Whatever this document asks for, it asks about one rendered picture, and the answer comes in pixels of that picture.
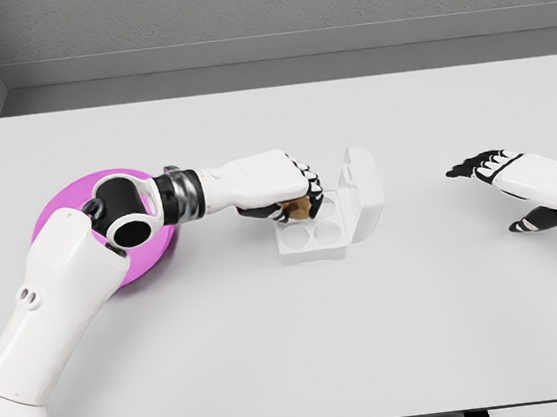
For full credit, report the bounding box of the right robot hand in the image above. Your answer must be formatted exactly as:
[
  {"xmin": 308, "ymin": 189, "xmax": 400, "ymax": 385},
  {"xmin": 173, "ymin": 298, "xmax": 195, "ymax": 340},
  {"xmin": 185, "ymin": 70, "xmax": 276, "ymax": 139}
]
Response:
[{"xmin": 443, "ymin": 143, "xmax": 557, "ymax": 242}]

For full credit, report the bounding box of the pink round plate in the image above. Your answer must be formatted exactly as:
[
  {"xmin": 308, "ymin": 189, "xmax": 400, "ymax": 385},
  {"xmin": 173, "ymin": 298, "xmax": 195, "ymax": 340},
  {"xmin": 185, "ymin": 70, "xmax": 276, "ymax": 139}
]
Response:
[{"xmin": 25, "ymin": 162, "xmax": 184, "ymax": 299}]

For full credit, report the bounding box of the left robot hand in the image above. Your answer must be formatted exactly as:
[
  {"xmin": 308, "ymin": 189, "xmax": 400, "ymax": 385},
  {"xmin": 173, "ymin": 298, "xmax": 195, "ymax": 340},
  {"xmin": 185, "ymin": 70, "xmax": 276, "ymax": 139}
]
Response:
[{"xmin": 220, "ymin": 144, "xmax": 328, "ymax": 229}]

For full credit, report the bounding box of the brown egg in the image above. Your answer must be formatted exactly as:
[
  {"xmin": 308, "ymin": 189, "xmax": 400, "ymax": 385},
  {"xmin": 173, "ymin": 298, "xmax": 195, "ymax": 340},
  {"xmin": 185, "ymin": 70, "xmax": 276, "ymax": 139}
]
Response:
[{"xmin": 281, "ymin": 196, "xmax": 314, "ymax": 223}]

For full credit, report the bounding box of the white egg box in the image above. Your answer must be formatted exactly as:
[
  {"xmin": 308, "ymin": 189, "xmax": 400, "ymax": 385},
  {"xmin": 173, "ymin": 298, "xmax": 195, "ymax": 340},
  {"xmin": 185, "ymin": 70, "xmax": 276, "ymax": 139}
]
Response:
[{"xmin": 267, "ymin": 143, "xmax": 393, "ymax": 269}]

